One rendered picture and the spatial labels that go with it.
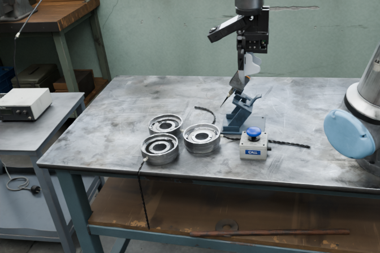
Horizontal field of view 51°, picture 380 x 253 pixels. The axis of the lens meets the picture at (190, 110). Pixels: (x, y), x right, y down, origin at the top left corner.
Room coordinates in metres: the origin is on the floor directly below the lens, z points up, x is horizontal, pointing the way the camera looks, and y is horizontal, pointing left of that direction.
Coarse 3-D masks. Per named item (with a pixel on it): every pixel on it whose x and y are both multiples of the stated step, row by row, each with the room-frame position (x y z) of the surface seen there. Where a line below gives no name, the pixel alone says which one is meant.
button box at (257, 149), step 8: (248, 136) 0.89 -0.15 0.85; (264, 136) 0.88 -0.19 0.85; (240, 144) 0.86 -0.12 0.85; (248, 144) 0.86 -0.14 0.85; (256, 144) 0.85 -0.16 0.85; (264, 144) 0.85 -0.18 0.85; (240, 152) 0.86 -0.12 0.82; (248, 152) 0.85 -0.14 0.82; (256, 152) 0.84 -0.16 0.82; (264, 152) 0.84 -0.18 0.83
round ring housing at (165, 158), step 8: (152, 136) 0.96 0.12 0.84; (160, 136) 0.96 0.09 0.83; (168, 136) 0.95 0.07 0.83; (144, 144) 0.94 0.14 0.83; (152, 144) 0.93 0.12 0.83; (160, 144) 0.93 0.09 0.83; (168, 144) 0.92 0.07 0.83; (176, 144) 0.90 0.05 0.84; (144, 152) 0.88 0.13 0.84; (160, 152) 0.89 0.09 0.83; (168, 152) 0.87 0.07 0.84; (176, 152) 0.89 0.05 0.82; (152, 160) 0.86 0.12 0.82; (160, 160) 0.86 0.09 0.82; (168, 160) 0.87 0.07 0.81
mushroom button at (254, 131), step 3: (252, 126) 0.89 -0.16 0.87; (255, 126) 0.89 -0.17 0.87; (249, 129) 0.88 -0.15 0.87; (252, 129) 0.88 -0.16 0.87; (255, 129) 0.88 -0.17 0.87; (258, 129) 0.88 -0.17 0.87; (249, 132) 0.87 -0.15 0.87; (252, 132) 0.87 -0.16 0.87; (255, 132) 0.87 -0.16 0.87; (258, 132) 0.87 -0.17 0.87; (249, 135) 0.87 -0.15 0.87; (252, 135) 0.86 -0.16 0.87; (255, 135) 0.86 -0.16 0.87; (258, 135) 0.86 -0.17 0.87
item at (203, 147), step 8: (192, 128) 0.99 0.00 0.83; (200, 128) 0.99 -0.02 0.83; (208, 128) 0.98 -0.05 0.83; (216, 128) 0.96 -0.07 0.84; (184, 136) 0.94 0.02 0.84; (192, 136) 0.95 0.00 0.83; (200, 136) 0.96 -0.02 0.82; (208, 136) 0.95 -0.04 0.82; (216, 136) 0.93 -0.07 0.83; (184, 144) 0.93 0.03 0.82; (192, 144) 0.90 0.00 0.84; (200, 144) 0.89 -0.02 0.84; (208, 144) 0.89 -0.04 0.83; (216, 144) 0.91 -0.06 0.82; (200, 152) 0.90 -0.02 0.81; (208, 152) 0.90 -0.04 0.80
